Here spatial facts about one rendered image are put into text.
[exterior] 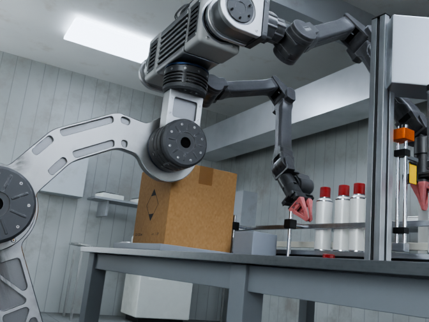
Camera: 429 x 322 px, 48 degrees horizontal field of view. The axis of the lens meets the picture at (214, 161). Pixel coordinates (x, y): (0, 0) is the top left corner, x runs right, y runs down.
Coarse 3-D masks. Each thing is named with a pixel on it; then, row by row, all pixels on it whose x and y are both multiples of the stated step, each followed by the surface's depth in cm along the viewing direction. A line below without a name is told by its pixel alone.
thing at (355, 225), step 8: (304, 224) 154; (312, 224) 151; (320, 224) 148; (328, 224) 145; (336, 224) 143; (344, 224) 140; (352, 224) 138; (360, 224) 135; (392, 224) 127; (400, 224) 125; (408, 224) 123; (416, 224) 121; (424, 224) 119
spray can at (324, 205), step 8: (320, 192) 154; (328, 192) 153; (320, 200) 152; (328, 200) 151; (320, 208) 151; (328, 208) 151; (320, 216) 151; (328, 216) 150; (320, 232) 149; (328, 232) 149; (320, 240) 149; (328, 240) 149; (320, 248) 148; (328, 248) 148
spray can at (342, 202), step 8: (344, 192) 147; (336, 200) 147; (344, 200) 145; (336, 208) 146; (344, 208) 145; (336, 216) 145; (344, 216) 144; (336, 232) 144; (344, 232) 143; (336, 240) 143; (344, 240) 143; (336, 248) 143; (344, 248) 142
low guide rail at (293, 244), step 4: (276, 244) 173; (280, 244) 172; (284, 244) 170; (292, 244) 167; (296, 244) 165; (300, 244) 164; (304, 244) 162; (308, 244) 160; (312, 244) 159; (332, 244) 152; (412, 244) 129; (416, 244) 128; (420, 244) 127; (424, 244) 126; (332, 248) 152; (412, 248) 129; (416, 248) 128; (420, 248) 127; (424, 248) 126
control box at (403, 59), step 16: (400, 16) 123; (400, 32) 122; (416, 32) 122; (400, 48) 121; (416, 48) 121; (400, 64) 120; (416, 64) 120; (400, 80) 119; (416, 80) 119; (400, 96) 127; (416, 96) 126
